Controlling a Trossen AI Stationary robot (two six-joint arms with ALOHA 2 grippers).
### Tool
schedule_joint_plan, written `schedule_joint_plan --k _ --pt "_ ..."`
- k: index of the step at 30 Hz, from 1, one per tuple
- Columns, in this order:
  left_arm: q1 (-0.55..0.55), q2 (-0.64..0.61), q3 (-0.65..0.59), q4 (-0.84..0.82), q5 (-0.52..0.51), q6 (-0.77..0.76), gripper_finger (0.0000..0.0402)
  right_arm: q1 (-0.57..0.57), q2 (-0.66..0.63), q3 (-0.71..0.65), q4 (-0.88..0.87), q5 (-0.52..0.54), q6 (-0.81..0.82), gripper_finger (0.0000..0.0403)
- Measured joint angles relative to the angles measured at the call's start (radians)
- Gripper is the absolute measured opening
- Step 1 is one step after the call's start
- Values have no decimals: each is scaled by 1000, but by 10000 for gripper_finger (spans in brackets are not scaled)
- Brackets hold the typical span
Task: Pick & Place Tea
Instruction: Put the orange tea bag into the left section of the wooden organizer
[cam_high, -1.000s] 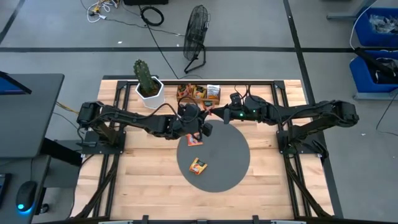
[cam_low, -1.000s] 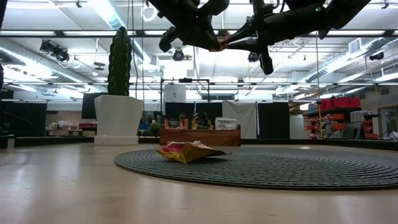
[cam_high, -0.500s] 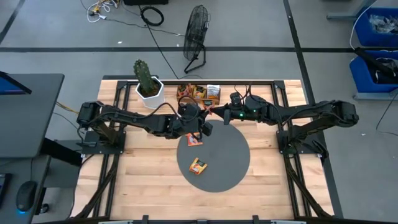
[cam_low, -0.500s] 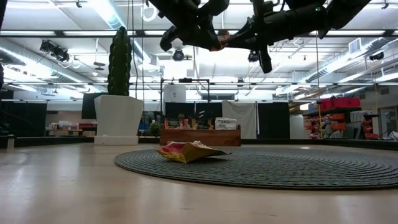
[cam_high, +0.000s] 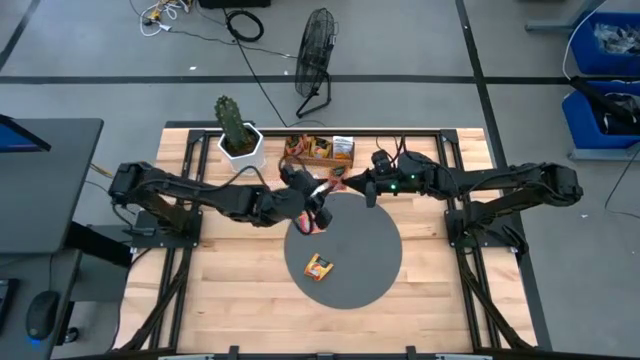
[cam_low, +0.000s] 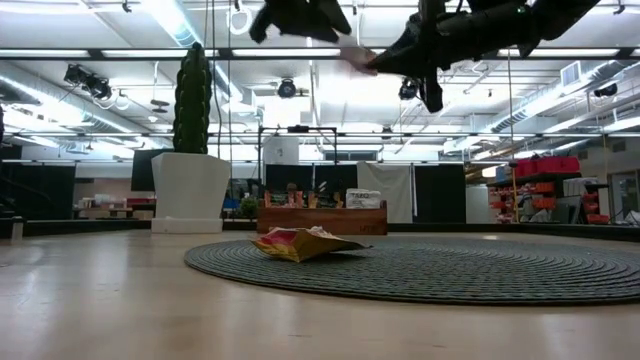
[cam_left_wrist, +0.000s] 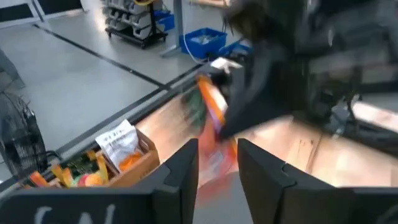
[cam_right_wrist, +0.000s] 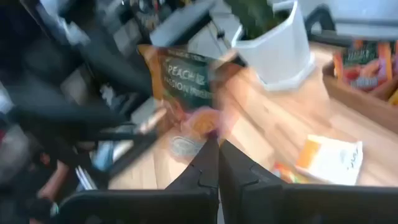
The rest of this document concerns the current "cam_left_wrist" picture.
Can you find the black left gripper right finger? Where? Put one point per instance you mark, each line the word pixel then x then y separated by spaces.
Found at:
pixel 261 180

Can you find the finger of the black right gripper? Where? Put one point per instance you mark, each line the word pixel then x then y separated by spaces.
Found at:
pixel 261 87

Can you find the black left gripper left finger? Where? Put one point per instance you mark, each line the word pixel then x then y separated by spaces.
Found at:
pixel 183 180

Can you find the orange fruit tea packet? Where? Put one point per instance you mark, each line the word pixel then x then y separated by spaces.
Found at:
pixel 213 99
pixel 38 180

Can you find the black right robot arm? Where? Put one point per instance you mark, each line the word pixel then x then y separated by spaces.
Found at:
pixel 382 37

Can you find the wooden tea organizer box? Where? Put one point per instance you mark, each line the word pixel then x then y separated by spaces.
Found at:
pixel 140 169

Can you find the blue storage bin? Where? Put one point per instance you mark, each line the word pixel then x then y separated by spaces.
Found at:
pixel 236 49
pixel 166 23

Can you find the blue bin with plastic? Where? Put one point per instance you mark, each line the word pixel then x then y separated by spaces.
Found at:
pixel 202 51

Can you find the grey desk leg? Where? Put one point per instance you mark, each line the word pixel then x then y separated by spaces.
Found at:
pixel 178 25

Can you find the black cart with grey bins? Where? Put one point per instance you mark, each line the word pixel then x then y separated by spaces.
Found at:
pixel 136 25

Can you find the black floor fan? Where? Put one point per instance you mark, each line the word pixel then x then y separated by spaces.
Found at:
pixel 18 140

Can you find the black partition panel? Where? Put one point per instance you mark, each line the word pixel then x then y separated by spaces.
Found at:
pixel 15 12
pixel 59 5

